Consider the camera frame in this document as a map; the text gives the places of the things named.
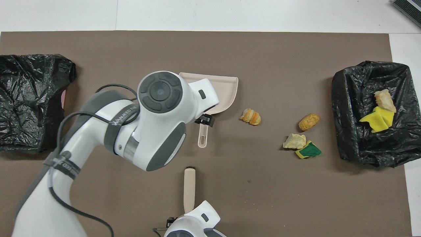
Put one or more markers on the beige plastic dustpan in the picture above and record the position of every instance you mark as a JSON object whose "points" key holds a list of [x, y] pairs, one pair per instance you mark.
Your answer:
{"points": [[225, 92]]}

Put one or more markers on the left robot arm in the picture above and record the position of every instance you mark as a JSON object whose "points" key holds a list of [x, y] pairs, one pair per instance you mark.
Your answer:
{"points": [[158, 138]]}

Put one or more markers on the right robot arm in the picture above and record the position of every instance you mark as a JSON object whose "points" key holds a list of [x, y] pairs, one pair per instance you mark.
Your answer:
{"points": [[197, 221]]}

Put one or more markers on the white crumpled trash piece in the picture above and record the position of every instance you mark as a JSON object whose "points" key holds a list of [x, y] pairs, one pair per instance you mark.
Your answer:
{"points": [[294, 141], [385, 99]]}

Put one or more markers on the black bag lined bin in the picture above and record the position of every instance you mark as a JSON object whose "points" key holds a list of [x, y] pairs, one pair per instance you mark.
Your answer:
{"points": [[348, 108], [26, 98]]}

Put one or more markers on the toy croissant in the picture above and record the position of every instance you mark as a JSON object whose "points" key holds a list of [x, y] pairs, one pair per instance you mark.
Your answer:
{"points": [[250, 117]]}

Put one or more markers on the brown toy bread roll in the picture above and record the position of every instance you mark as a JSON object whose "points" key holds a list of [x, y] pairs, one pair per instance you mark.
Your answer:
{"points": [[309, 121]]}

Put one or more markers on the green and yellow sponge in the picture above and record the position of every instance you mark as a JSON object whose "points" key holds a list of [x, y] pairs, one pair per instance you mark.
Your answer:
{"points": [[310, 150]]}

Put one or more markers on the dark striped object corner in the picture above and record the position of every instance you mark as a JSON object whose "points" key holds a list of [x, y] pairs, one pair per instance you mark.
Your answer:
{"points": [[409, 6]]}

